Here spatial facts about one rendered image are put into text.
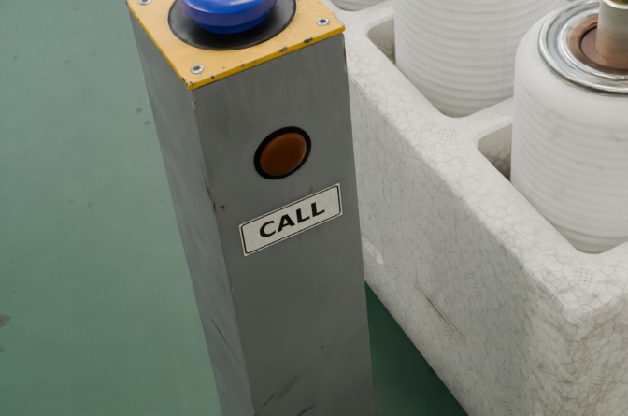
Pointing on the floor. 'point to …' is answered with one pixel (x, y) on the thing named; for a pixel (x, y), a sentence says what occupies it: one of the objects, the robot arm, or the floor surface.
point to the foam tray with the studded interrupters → (472, 244)
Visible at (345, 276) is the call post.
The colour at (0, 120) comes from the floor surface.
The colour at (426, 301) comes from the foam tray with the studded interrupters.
